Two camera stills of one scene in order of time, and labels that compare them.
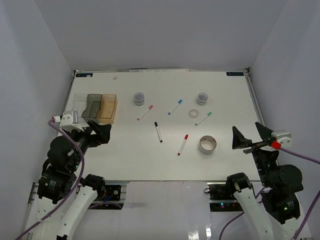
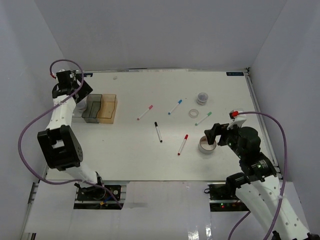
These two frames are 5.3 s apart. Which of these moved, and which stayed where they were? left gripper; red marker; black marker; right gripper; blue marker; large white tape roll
Moved: left gripper; right gripper
Stayed: black marker; large white tape roll; red marker; blue marker
